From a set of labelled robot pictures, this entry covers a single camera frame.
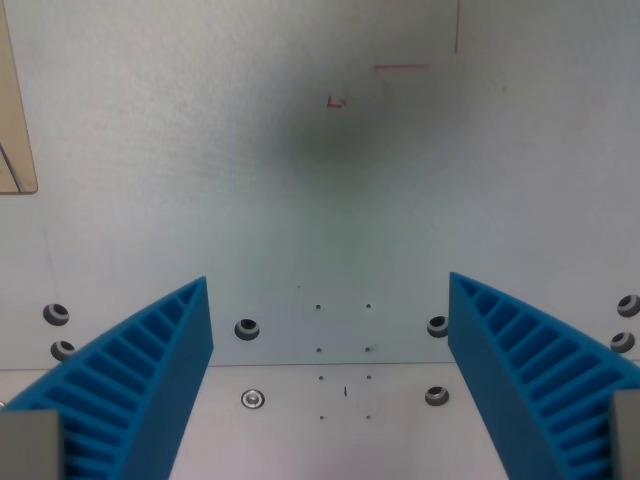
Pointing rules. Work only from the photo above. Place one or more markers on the shiny silver screw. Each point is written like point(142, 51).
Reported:
point(253, 398)

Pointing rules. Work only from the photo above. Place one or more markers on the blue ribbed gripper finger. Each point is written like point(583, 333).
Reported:
point(505, 380)
point(150, 380)

